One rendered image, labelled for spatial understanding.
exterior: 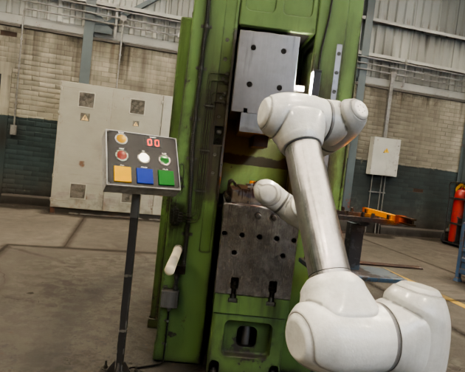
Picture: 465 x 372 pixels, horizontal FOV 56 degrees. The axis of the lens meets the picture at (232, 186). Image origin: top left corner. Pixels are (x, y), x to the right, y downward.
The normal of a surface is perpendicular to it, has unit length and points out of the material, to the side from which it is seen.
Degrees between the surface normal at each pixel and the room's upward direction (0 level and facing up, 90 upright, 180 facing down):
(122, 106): 90
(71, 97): 90
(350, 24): 90
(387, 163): 90
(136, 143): 60
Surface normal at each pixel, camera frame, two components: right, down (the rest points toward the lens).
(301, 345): -0.95, -0.01
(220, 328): 0.04, 0.05
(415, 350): 0.29, 0.10
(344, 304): 0.17, -0.57
